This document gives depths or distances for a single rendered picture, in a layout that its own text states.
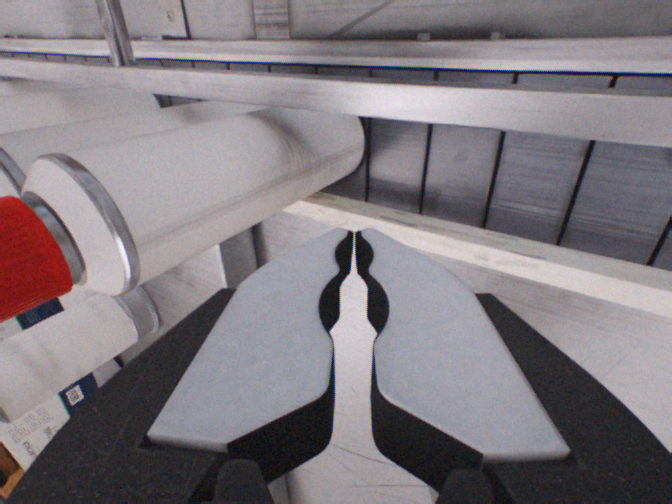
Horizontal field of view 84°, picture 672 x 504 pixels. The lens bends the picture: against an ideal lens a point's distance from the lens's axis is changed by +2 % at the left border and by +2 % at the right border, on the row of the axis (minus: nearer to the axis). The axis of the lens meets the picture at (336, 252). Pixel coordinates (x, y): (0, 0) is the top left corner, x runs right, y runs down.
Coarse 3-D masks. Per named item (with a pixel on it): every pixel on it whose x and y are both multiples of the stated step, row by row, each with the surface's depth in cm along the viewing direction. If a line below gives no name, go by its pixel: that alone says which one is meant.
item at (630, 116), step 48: (192, 96) 18; (240, 96) 17; (288, 96) 15; (336, 96) 14; (384, 96) 13; (432, 96) 12; (480, 96) 11; (528, 96) 11; (576, 96) 10; (624, 96) 10
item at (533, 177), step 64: (192, 64) 29; (256, 64) 25; (384, 128) 22; (448, 128) 20; (384, 192) 24; (448, 192) 22; (512, 192) 20; (576, 192) 19; (640, 192) 17; (640, 256) 18
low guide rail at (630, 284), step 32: (320, 192) 25; (352, 224) 22; (384, 224) 21; (416, 224) 20; (448, 224) 20; (448, 256) 20; (480, 256) 19; (512, 256) 18; (544, 256) 17; (576, 256) 17; (576, 288) 17; (608, 288) 16; (640, 288) 15
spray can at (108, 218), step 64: (192, 128) 15; (256, 128) 17; (320, 128) 19; (64, 192) 11; (128, 192) 12; (192, 192) 13; (256, 192) 16; (0, 256) 10; (64, 256) 11; (128, 256) 12; (192, 256) 15; (0, 320) 11
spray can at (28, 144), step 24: (96, 120) 18; (120, 120) 18; (144, 120) 19; (168, 120) 20; (192, 120) 20; (0, 144) 15; (24, 144) 15; (48, 144) 15; (72, 144) 16; (96, 144) 17; (0, 168) 14; (24, 168) 14; (0, 192) 14
